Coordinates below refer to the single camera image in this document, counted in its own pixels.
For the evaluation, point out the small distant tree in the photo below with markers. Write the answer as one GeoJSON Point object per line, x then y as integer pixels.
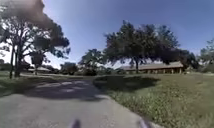
{"type": "Point", "coordinates": [91, 58]}

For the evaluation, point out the robot's own part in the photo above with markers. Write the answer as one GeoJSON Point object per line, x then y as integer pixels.
{"type": "Point", "coordinates": [144, 124]}

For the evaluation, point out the large dark tree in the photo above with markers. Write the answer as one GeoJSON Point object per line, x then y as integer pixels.
{"type": "Point", "coordinates": [141, 43]}

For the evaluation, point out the long low brown building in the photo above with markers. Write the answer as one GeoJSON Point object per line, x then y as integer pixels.
{"type": "Point", "coordinates": [155, 67]}

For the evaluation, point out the grass field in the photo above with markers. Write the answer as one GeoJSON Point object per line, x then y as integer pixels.
{"type": "Point", "coordinates": [168, 96]}

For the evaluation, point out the tall leaning tree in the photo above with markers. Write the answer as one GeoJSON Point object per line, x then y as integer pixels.
{"type": "Point", "coordinates": [25, 33]}

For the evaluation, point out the grey asphalt path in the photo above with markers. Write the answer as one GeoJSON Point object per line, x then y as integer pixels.
{"type": "Point", "coordinates": [58, 110]}

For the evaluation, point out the dark bush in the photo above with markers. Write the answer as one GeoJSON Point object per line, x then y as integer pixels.
{"type": "Point", "coordinates": [68, 68]}

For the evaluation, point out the pale green tree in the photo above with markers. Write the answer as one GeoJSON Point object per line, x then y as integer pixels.
{"type": "Point", "coordinates": [210, 55]}

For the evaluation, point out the grass strip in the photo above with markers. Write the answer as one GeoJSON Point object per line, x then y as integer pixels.
{"type": "Point", "coordinates": [8, 83]}

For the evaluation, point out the small low building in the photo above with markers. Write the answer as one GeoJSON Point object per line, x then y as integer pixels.
{"type": "Point", "coordinates": [40, 69]}

